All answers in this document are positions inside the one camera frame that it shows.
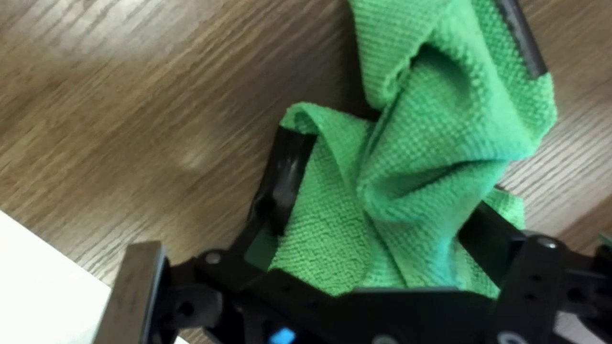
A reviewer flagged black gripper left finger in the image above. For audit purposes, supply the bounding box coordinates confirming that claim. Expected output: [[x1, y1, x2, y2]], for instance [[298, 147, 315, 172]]
[[235, 128, 315, 267]]

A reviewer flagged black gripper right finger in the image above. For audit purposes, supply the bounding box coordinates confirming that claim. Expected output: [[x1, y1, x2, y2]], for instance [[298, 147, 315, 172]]
[[459, 202, 526, 286]]

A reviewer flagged green cloth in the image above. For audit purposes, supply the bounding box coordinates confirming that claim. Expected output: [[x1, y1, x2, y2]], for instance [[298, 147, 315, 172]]
[[271, 0, 556, 298]]

